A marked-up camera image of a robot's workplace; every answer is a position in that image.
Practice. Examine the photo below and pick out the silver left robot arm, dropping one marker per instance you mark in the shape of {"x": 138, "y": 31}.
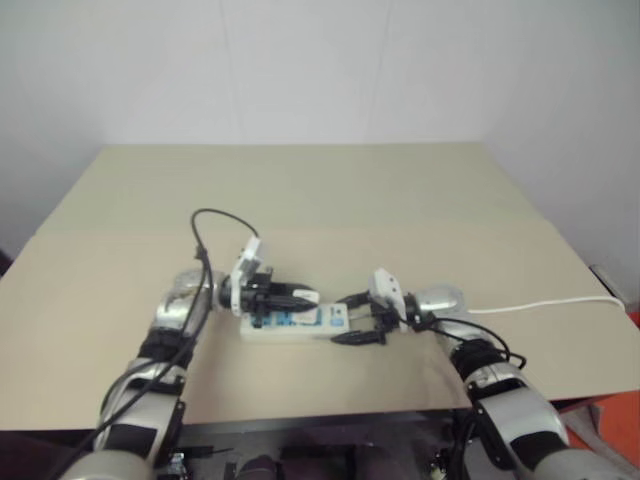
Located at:
{"x": 167, "y": 310}

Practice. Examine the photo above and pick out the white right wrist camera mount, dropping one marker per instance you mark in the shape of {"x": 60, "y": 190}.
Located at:
{"x": 385, "y": 287}

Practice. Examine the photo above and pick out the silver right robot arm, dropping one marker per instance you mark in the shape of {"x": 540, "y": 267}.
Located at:
{"x": 442, "y": 300}

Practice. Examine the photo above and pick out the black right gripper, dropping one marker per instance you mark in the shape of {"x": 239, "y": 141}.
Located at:
{"x": 384, "y": 316}

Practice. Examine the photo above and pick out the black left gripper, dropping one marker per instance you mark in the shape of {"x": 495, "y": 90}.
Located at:
{"x": 254, "y": 296}

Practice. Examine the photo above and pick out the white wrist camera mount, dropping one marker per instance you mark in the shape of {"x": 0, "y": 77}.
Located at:
{"x": 385, "y": 287}
{"x": 247, "y": 265}

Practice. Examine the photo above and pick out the grey foam strip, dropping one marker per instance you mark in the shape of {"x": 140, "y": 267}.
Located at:
{"x": 586, "y": 411}

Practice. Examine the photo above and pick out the white power strip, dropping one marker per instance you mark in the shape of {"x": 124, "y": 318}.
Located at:
{"x": 327, "y": 325}

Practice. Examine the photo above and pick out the dark rounded shape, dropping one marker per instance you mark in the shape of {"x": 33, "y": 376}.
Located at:
{"x": 258, "y": 467}

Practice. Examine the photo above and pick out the white charger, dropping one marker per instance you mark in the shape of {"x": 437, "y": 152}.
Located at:
{"x": 303, "y": 294}

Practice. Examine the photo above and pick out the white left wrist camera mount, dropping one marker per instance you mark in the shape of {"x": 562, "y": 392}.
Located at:
{"x": 247, "y": 265}

